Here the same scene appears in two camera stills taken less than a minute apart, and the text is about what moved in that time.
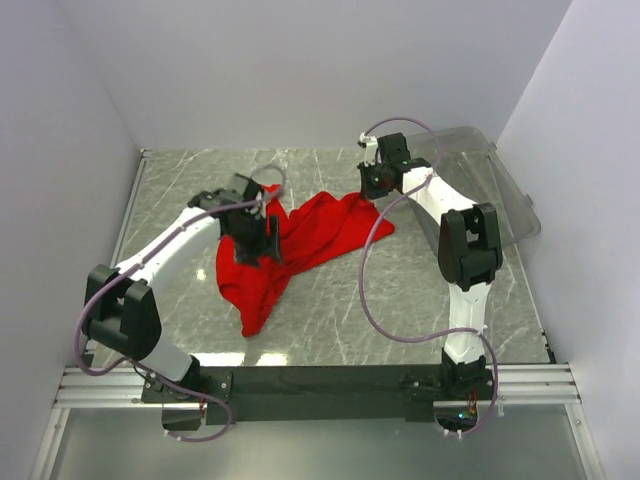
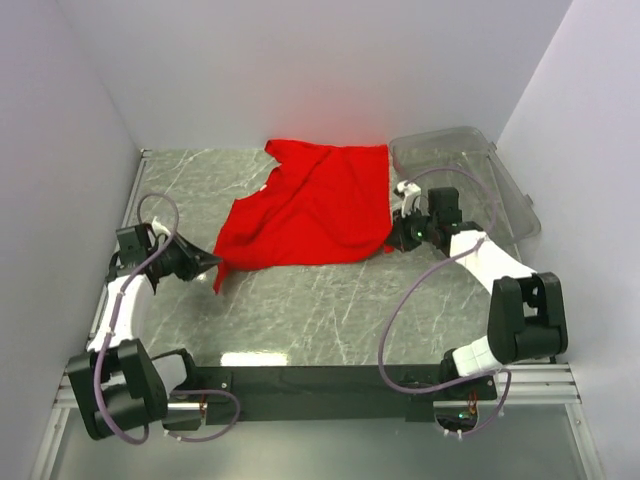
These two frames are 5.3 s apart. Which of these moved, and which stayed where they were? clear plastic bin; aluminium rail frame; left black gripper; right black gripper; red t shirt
Moved: red t shirt; right black gripper; left black gripper
Stayed: clear plastic bin; aluminium rail frame
